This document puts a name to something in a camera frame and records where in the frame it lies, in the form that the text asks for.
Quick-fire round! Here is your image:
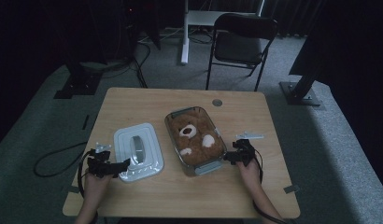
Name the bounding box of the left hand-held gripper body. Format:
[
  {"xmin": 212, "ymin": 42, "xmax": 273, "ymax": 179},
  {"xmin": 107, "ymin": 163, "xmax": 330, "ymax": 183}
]
[{"xmin": 86, "ymin": 142, "xmax": 121, "ymax": 180}]

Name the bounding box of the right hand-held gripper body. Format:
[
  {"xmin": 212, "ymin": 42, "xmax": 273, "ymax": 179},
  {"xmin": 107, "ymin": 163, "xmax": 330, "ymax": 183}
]
[{"xmin": 235, "ymin": 132, "xmax": 264, "ymax": 166}]

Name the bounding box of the clear container with grey clips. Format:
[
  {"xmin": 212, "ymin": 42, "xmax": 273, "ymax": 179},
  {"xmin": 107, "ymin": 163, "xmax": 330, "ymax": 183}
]
[{"xmin": 163, "ymin": 105, "xmax": 228, "ymax": 177}]

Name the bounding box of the white lid with grey handle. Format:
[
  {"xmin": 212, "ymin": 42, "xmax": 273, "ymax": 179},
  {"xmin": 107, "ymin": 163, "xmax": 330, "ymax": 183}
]
[{"xmin": 113, "ymin": 122, "xmax": 165, "ymax": 184}]

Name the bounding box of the brown teddy bear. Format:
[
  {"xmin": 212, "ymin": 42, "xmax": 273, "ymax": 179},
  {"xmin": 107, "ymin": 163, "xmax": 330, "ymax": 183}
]
[{"xmin": 169, "ymin": 113, "xmax": 225, "ymax": 166}]

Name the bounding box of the person's left hand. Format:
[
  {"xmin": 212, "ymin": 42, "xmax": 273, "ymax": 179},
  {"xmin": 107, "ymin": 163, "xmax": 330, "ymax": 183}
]
[{"xmin": 83, "ymin": 172, "xmax": 115, "ymax": 201}]

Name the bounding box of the person's right hand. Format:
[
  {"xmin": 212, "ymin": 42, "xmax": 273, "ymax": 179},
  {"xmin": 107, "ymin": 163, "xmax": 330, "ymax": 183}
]
[{"xmin": 237, "ymin": 158, "xmax": 262, "ymax": 189}]

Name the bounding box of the black folding chair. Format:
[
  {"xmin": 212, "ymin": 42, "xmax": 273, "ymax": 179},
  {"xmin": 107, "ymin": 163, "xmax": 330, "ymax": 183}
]
[{"xmin": 206, "ymin": 12, "xmax": 278, "ymax": 92}]

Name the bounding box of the black curtain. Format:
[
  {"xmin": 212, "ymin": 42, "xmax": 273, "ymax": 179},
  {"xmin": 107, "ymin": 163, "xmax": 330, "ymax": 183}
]
[{"xmin": 289, "ymin": 0, "xmax": 383, "ymax": 194}]

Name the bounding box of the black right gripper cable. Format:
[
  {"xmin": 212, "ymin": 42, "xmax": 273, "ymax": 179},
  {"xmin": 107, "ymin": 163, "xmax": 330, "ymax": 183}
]
[{"xmin": 252, "ymin": 145, "xmax": 295, "ymax": 224}]

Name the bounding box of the black floor cable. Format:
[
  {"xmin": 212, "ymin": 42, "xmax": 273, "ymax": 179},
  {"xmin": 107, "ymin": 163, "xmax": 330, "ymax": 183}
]
[{"xmin": 33, "ymin": 141, "xmax": 89, "ymax": 178}]

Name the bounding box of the black stand with base plate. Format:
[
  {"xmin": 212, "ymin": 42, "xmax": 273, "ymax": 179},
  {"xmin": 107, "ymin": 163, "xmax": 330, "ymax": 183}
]
[
  {"xmin": 278, "ymin": 59, "xmax": 324, "ymax": 107},
  {"xmin": 53, "ymin": 60, "xmax": 104, "ymax": 100}
]

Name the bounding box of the black cable bundle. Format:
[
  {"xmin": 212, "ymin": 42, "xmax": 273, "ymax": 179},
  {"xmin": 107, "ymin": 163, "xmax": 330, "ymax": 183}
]
[{"xmin": 130, "ymin": 40, "xmax": 151, "ymax": 90}]

